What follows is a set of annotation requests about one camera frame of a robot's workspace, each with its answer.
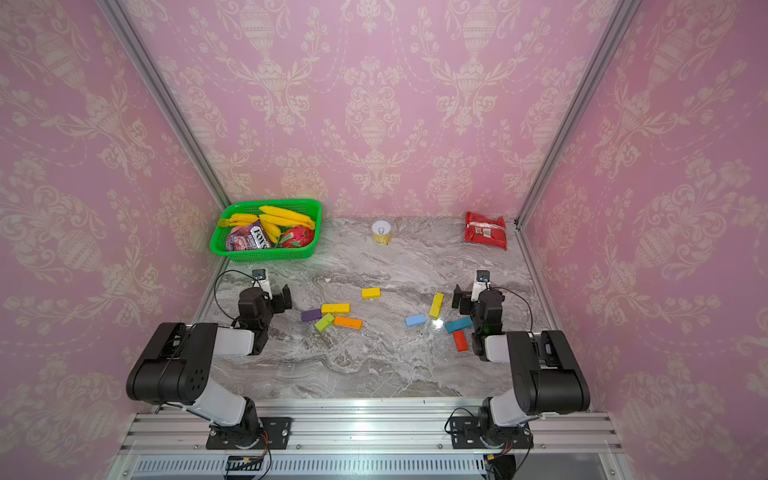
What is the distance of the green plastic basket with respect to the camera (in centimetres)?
107

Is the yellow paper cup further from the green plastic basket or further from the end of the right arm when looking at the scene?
Answer: the end of the right arm

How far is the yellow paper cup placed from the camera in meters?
1.14

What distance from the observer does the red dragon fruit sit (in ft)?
3.52

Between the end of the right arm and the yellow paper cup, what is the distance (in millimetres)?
381

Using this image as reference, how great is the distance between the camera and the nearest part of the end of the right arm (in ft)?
2.80
